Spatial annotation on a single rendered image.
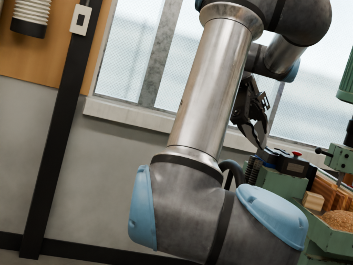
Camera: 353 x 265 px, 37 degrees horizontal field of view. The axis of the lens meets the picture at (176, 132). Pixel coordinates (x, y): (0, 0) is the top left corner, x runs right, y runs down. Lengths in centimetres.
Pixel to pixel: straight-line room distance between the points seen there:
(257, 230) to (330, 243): 62
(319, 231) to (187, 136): 67
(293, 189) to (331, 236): 23
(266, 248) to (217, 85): 26
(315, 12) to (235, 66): 18
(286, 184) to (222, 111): 72
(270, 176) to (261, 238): 74
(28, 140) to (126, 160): 50
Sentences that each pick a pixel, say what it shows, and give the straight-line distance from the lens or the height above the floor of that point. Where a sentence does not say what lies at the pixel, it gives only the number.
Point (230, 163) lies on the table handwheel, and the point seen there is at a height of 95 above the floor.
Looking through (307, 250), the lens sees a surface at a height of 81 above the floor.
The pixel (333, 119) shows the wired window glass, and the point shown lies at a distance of 317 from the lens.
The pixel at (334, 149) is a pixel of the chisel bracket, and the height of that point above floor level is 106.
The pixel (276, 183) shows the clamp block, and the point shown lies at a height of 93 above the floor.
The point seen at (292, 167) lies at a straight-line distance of 150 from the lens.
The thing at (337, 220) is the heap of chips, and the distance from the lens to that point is 137.
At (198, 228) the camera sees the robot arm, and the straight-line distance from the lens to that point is 74.
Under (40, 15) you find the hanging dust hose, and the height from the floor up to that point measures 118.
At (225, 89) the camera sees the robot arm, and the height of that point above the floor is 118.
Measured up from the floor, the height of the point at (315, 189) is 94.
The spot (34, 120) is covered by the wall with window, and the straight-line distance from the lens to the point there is 264.
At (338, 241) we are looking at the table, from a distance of 136.
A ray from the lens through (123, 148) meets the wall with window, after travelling 271.
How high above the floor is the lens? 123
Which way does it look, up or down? 9 degrees down
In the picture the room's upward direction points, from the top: 16 degrees clockwise
